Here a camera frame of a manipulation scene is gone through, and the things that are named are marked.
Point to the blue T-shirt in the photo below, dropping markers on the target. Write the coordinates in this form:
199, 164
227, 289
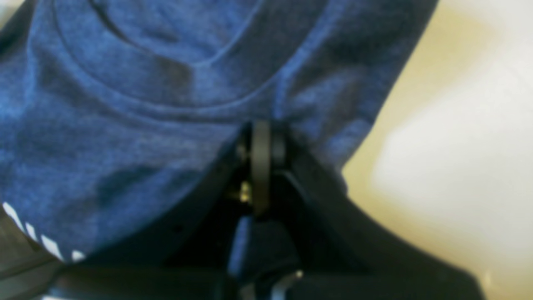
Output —
112, 109

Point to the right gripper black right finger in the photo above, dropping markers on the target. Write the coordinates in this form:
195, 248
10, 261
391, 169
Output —
343, 253

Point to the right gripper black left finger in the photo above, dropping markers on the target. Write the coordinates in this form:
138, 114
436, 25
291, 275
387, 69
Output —
186, 253

